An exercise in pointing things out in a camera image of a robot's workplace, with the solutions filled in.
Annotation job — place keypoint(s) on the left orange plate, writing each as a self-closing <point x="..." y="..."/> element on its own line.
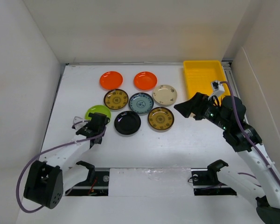
<point x="111" y="80"/>

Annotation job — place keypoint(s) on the green plate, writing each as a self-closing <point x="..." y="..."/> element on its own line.
<point x="98" y="109"/>

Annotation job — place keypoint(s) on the orange plate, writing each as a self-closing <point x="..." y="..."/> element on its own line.
<point x="111" y="80"/>
<point x="145" y="80"/>

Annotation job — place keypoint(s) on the yellow plastic bin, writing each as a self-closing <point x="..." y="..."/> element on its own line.
<point x="198" y="75"/>

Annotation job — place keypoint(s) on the black plate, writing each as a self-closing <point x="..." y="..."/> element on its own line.
<point x="127" y="123"/>

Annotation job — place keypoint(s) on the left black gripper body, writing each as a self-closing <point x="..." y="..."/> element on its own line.
<point x="102" y="128"/>

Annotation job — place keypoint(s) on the yellow patterned plate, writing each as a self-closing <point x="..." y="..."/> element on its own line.
<point x="116" y="99"/>
<point x="161" y="118"/>

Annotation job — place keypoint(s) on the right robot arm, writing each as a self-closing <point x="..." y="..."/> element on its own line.
<point x="245" y="141"/>

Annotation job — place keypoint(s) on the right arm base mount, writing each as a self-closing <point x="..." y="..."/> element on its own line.
<point x="204" y="184"/>

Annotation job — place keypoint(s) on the blue floral plate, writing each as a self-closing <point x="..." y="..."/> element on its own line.
<point x="141" y="103"/>

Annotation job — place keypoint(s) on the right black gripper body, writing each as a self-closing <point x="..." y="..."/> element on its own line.
<point x="207" y="109"/>

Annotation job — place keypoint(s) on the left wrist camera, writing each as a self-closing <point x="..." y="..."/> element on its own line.
<point x="79" y="122"/>

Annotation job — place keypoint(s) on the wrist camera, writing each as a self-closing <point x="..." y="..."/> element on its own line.
<point x="218" y="89"/>
<point x="79" y="122"/>

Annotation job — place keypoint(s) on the cream patterned plate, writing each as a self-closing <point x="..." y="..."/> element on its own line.
<point x="165" y="94"/>

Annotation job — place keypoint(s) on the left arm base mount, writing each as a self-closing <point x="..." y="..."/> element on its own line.
<point x="99" y="186"/>

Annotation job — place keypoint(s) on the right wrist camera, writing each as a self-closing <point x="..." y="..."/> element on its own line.
<point x="218" y="89"/>

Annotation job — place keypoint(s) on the right orange plate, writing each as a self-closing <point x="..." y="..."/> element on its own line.
<point x="145" y="80"/>

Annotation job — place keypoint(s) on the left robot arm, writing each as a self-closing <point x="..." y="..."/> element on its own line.
<point x="55" y="171"/>

